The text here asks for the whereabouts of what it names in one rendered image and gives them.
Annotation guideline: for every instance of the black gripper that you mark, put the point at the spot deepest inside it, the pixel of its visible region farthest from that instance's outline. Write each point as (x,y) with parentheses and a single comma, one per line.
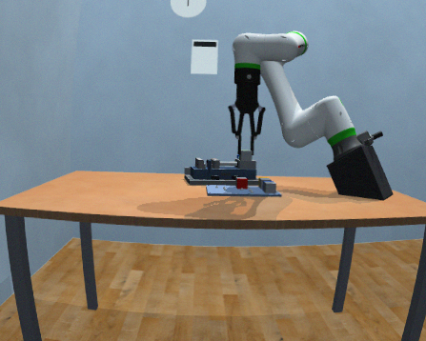
(246,102)

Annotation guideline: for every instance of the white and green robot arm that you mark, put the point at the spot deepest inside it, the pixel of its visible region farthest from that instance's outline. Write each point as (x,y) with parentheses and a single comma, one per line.
(327,117)

